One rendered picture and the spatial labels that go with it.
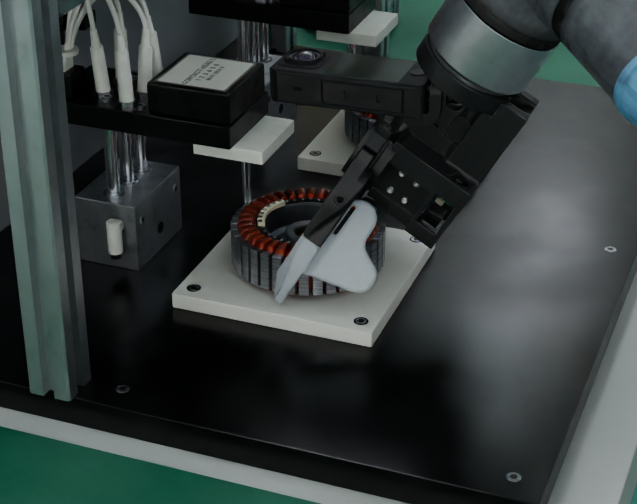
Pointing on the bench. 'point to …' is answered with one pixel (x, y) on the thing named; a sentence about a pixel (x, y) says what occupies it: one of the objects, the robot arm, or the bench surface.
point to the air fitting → (114, 237)
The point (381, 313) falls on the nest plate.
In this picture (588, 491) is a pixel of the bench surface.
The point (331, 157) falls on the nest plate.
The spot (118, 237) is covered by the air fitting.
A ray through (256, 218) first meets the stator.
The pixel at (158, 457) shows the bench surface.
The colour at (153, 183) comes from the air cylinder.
